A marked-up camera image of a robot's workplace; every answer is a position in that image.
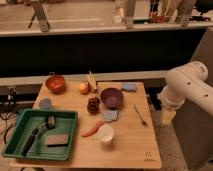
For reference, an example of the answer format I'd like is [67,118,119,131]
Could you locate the metal fork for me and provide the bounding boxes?
[133,104,148,126]

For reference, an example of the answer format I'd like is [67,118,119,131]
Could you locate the orange bowl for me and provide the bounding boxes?
[45,75,65,93]

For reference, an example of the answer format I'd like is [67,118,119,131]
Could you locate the orange apple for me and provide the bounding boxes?
[79,83,90,94]

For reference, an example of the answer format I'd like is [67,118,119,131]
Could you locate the black cables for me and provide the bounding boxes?
[0,85,21,145]

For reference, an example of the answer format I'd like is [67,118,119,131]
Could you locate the black dish brush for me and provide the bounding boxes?
[21,115,55,156]

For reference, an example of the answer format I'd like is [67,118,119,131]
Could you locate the green plastic tray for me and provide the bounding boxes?
[2,109,78,161]

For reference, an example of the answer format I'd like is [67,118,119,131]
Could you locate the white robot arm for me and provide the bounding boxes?
[158,61,213,125]

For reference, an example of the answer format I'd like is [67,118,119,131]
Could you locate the brown pine cone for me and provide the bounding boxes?
[87,97,100,114]

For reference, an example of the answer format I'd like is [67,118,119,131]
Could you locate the yellow corn cob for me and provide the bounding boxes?
[86,72,98,92]

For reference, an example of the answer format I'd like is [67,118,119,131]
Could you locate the blue-grey small cup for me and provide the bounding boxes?
[39,98,52,109]

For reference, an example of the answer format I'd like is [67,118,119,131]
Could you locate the white plastic cup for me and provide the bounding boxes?
[97,124,114,145]

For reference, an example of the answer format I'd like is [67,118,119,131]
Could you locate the orange carrot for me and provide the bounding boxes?
[81,121,104,137]

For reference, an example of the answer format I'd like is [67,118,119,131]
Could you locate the grey scrub sponge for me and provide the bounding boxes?
[44,134,69,146]

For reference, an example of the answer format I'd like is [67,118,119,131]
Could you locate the purple bowl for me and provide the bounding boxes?
[100,88,123,109]

